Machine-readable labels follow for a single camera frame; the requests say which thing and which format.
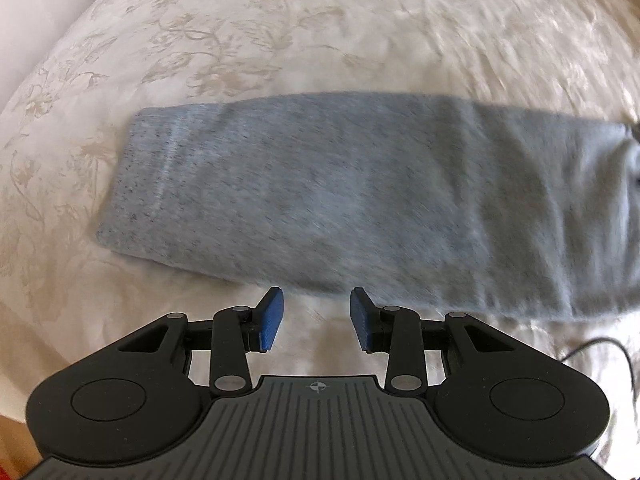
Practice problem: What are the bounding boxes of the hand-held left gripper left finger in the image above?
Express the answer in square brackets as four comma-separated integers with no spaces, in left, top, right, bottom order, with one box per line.
[117,286,286,396]

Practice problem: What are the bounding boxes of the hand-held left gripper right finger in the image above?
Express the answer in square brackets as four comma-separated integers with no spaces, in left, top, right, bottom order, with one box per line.
[350,286,521,394]

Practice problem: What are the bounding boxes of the grey-blue pants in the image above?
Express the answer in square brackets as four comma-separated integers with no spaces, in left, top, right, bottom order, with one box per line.
[95,91,640,322]

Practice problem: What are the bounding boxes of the white bedspread bed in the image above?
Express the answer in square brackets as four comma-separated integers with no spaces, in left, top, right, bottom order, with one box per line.
[0,0,640,480]

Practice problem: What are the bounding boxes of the black cable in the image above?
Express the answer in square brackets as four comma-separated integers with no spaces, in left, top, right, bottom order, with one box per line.
[559,338,637,387]

